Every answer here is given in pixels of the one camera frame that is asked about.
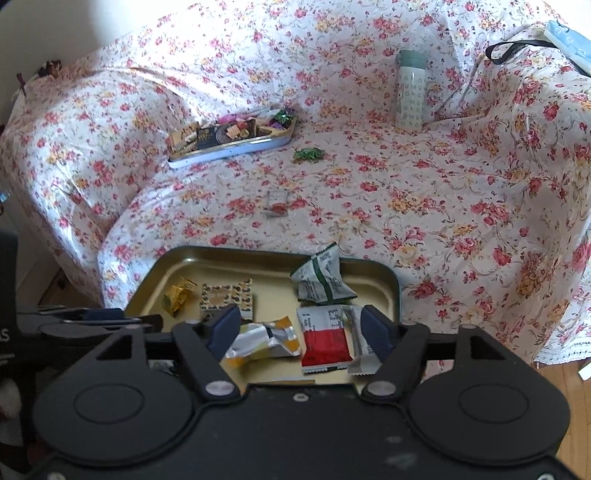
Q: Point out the brown gold snack packet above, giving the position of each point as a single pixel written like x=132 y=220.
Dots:
x=184 y=136

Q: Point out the green foil candy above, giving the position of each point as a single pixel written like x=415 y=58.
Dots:
x=309 y=154

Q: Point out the pale green patterned bottle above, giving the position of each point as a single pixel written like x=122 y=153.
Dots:
x=411 y=92

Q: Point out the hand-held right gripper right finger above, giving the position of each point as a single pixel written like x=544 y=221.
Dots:
x=376 y=330

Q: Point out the blue patterned pouch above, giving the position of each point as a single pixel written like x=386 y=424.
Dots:
x=568 y=39

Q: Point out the green white snack packet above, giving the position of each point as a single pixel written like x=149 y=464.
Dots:
x=318 y=281

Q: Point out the red white snack packet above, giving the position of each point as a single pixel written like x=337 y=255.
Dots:
x=323 y=346

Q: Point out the brown patterned snack packet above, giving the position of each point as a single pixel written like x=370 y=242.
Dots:
x=226 y=295

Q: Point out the small clear snack packet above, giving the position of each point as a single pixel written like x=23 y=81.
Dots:
x=278 y=210

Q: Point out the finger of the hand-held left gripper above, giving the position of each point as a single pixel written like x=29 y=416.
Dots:
x=106 y=314

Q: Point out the gold tin tray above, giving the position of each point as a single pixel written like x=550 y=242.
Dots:
x=272 y=277

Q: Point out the floral bed sheet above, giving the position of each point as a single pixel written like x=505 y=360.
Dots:
x=415 y=207

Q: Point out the gold foil candy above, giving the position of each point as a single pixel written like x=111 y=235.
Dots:
x=178 y=295

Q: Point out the yellow silver snack packet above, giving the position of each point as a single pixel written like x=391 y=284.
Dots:
x=263 y=341

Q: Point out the black biscuit packet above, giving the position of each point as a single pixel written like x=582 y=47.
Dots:
x=212 y=136

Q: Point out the pink candy wrapper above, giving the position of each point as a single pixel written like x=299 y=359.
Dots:
x=228 y=119

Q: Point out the white grey snack bar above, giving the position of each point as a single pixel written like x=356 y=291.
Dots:
x=358 y=341

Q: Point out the green purple foil candies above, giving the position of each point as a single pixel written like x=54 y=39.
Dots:
x=284 y=117

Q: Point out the white board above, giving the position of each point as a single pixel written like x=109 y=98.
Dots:
x=585 y=370

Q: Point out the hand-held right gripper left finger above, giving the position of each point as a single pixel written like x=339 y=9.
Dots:
x=226 y=330

